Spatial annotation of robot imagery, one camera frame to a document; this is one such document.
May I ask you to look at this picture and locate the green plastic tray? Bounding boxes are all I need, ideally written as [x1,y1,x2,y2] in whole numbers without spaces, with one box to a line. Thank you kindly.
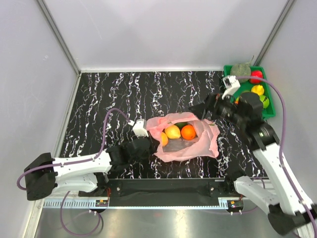
[223,65,276,119]

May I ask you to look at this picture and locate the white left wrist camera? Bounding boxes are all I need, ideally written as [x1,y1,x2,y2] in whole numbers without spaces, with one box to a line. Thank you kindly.
[128,119,149,137]

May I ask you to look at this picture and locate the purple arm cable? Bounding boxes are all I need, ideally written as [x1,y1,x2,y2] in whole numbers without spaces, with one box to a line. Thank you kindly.
[16,108,131,236]
[236,75,317,238]

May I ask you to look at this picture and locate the green cracked ball fruit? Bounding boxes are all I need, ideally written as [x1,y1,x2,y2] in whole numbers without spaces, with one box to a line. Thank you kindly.
[260,95,270,109]

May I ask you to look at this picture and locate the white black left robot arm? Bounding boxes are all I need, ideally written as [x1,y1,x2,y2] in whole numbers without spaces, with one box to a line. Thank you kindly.
[21,137,159,201]

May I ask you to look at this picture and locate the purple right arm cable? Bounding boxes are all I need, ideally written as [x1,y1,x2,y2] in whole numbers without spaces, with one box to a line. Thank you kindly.
[236,75,317,238]

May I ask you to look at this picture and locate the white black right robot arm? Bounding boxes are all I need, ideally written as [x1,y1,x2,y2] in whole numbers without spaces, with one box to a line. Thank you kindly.
[189,92,317,236]

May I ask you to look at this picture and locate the grey green melon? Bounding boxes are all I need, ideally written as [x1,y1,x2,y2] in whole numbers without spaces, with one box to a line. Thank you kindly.
[230,62,251,76]

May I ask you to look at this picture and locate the orange fruit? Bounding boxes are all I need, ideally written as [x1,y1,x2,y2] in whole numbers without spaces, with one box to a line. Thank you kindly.
[181,124,196,140]

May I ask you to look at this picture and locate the yellow lemon fruit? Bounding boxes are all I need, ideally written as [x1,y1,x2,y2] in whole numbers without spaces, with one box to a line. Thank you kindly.
[251,84,264,96]

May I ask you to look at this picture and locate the dark green fruit in bag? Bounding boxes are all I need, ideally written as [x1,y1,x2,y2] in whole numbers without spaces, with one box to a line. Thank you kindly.
[175,122,188,129]

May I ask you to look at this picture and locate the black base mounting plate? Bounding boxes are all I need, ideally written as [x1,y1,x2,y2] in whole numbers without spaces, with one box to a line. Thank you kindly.
[78,178,240,207]

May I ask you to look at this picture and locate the pale yellow round fruit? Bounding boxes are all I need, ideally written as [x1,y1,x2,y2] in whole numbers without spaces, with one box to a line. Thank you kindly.
[164,125,181,139]

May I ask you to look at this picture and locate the aluminium rail frame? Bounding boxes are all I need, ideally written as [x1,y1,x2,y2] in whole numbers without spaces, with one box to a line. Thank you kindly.
[23,178,313,238]

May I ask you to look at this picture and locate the pink plastic bag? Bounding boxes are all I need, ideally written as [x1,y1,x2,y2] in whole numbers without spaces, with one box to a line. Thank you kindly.
[146,112,220,163]

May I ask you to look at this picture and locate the red apple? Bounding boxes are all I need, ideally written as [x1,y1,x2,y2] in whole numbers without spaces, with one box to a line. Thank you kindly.
[249,70,263,84]

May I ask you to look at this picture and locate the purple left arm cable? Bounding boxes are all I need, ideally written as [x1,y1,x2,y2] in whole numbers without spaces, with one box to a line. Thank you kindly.
[16,108,131,236]

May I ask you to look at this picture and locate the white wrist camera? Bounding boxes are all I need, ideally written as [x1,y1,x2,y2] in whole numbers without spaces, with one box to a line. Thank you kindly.
[128,119,149,137]
[221,75,240,99]

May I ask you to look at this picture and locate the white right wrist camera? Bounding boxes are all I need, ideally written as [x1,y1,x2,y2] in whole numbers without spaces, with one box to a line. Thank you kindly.
[221,75,240,99]

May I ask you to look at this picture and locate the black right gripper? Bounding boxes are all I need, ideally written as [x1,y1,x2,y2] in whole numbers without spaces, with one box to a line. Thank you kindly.
[188,91,247,128]

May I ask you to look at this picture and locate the yellow fruit in bag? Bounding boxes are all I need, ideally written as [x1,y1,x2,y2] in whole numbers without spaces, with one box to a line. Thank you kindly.
[161,132,168,147]

